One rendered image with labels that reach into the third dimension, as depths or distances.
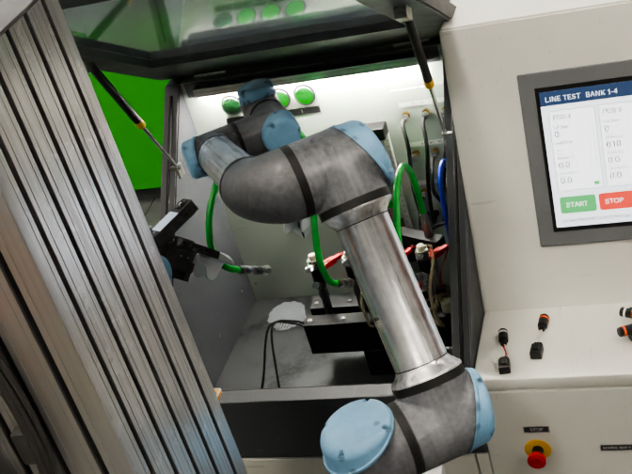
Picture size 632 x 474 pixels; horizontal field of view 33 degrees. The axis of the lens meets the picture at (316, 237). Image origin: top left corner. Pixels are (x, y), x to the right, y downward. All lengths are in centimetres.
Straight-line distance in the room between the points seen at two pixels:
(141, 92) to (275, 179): 356
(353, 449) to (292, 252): 115
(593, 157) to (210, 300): 96
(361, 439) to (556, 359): 62
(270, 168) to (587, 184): 76
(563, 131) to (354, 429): 79
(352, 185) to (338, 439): 38
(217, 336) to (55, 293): 150
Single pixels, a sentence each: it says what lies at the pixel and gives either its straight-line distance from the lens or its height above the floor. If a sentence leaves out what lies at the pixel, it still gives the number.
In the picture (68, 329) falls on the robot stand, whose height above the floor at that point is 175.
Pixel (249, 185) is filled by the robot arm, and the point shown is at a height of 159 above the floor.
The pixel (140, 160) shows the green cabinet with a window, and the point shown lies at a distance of 531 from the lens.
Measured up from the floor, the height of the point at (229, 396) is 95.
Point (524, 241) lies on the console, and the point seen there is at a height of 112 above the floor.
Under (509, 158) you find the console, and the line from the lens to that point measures 213.
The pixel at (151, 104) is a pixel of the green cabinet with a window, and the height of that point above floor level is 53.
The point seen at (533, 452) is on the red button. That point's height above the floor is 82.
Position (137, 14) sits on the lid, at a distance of 184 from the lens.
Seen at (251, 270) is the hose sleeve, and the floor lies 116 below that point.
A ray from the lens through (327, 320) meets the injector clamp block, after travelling 234.
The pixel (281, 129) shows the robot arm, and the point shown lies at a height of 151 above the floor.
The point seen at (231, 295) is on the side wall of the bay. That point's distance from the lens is 264.
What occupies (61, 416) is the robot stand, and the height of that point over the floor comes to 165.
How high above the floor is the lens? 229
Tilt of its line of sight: 30 degrees down
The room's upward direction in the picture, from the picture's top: 17 degrees counter-clockwise
